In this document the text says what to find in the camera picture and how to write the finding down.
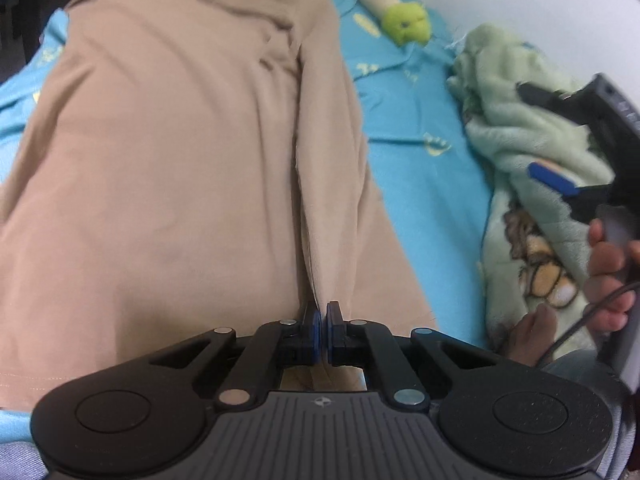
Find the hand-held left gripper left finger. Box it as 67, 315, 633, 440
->
145, 302, 322, 408

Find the green fleece cartoon blanket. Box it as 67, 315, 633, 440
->
446, 23, 623, 357

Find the person's right hand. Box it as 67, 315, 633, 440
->
584, 219, 640, 335

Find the teal printed bed sheet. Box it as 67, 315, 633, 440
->
0, 0, 497, 461

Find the person's left leg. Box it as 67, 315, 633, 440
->
0, 439, 50, 480

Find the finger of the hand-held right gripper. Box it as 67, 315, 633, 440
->
517, 81, 593, 127
527, 160, 616, 225

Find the beige and green plush toy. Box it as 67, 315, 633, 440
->
356, 0, 432, 47

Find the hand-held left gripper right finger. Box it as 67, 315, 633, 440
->
326, 301, 501, 409

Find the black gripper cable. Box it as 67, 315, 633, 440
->
537, 280, 640, 367

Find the tan shirt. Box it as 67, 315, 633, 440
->
0, 0, 437, 412

